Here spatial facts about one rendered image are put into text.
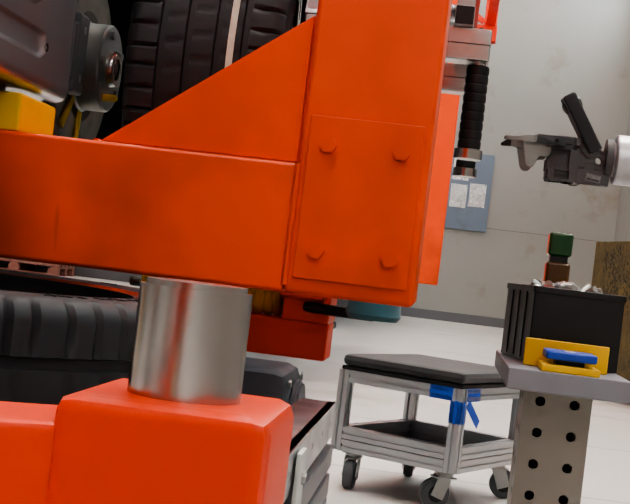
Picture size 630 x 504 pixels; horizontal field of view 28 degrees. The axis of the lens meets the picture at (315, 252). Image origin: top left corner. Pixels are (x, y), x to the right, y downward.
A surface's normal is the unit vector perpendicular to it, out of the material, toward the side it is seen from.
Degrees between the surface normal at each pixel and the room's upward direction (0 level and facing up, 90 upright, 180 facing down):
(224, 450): 90
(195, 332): 90
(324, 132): 90
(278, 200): 90
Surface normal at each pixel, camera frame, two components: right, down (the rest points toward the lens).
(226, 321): 0.62, 0.07
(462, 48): -0.11, -0.02
